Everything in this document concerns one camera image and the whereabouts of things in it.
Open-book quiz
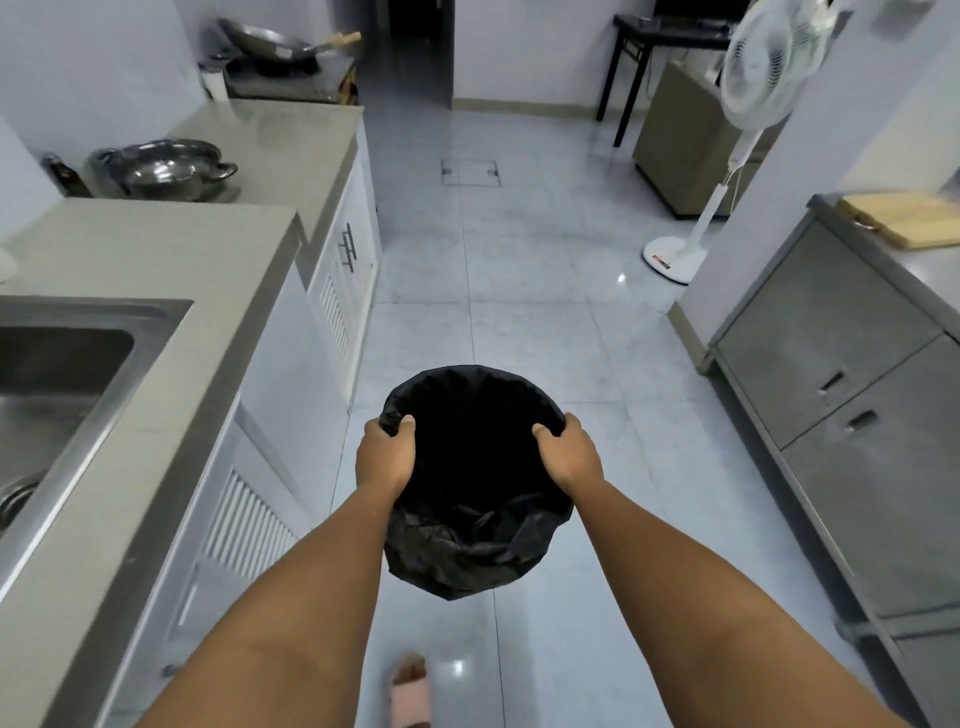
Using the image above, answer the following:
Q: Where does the steel wok with wooden handle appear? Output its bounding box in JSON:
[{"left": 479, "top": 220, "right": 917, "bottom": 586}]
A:
[{"left": 216, "top": 17, "right": 363, "bottom": 66}]

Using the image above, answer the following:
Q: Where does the gas stove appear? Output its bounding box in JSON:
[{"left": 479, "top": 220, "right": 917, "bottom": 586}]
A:
[{"left": 222, "top": 57, "right": 357, "bottom": 105}]

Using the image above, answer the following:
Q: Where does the person's right forearm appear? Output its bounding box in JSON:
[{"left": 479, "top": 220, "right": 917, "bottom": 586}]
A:
[{"left": 566, "top": 476, "right": 912, "bottom": 728}]

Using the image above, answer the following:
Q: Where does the stainless steel sink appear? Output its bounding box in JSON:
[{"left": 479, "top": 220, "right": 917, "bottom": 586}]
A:
[{"left": 0, "top": 296, "right": 195, "bottom": 601}]

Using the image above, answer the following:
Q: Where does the person's foot in pink slipper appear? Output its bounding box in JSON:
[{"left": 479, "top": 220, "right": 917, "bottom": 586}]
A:
[{"left": 388, "top": 654, "right": 432, "bottom": 728}]

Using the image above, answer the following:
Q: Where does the black table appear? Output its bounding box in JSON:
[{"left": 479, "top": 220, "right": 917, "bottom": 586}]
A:
[{"left": 596, "top": 13, "right": 740, "bottom": 149}]

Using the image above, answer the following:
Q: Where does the bin with black bag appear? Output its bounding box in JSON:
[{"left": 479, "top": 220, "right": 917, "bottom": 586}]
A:
[{"left": 378, "top": 365, "right": 576, "bottom": 602}]

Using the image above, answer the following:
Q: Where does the wooden cutting board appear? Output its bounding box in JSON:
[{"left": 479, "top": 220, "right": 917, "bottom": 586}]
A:
[{"left": 836, "top": 191, "right": 960, "bottom": 250}]

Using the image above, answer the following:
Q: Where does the person's left hand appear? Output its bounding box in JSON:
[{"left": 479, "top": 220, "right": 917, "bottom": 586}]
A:
[{"left": 354, "top": 414, "right": 417, "bottom": 511}]

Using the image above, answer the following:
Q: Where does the white kitchen base cabinet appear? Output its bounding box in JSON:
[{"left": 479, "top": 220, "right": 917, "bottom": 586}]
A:
[{"left": 97, "top": 120, "right": 384, "bottom": 728}]

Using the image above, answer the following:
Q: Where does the person's right hand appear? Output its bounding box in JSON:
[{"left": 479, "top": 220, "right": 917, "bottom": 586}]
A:
[{"left": 531, "top": 412, "right": 606, "bottom": 505}]

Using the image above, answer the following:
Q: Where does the person's left forearm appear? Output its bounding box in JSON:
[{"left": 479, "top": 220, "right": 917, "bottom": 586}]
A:
[{"left": 135, "top": 480, "right": 399, "bottom": 728}]

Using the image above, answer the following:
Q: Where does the stainless steel pot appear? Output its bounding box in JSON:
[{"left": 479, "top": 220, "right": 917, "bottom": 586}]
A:
[{"left": 90, "top": 138, "right": 240, "bottom": 204}]

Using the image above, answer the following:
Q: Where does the white standing fan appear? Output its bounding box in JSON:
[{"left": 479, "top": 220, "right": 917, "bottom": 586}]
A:
[{"left": 641, "top": 0, "right": 837, "bottom": 286}]

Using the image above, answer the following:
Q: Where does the beige cardboard box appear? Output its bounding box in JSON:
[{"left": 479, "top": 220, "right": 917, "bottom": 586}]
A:
[{"left": 632, "top": 60, "right": 785, "bottom": 220}]

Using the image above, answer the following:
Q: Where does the dark glass bottle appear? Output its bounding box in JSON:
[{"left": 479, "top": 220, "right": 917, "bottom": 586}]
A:
[{"left": 41, "top": 153, "right": 93, "bottom": 200}]

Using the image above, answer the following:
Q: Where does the stainless steel cabinet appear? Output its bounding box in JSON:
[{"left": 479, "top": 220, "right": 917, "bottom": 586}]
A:
[{"left": 708, "top": 193, "right": 960, "bottom": 728}]

